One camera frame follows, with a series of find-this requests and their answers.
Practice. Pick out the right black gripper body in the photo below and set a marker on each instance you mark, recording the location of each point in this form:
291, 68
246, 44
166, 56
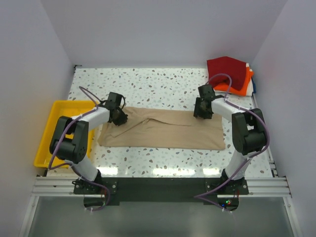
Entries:
205, 113

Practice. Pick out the beige t shirt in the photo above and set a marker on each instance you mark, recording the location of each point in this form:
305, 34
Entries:
157, 128

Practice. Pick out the red t shirt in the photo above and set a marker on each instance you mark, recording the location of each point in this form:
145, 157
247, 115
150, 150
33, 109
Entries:
224, 66

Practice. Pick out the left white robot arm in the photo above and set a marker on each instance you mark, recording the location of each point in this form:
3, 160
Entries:
69, 143

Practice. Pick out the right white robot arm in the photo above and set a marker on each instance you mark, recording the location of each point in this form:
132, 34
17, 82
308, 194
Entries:
250, 136

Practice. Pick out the blue folded t shirt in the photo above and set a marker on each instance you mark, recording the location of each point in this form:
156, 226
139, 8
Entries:
254, 86

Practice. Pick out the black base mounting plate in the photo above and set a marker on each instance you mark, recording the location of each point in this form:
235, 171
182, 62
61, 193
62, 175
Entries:
159, 190

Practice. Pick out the yellow plastic tray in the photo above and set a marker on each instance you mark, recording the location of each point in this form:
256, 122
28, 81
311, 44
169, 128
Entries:
59, 108

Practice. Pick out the aluminium frame rail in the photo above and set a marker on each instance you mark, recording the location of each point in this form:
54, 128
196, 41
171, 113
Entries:
51, 186

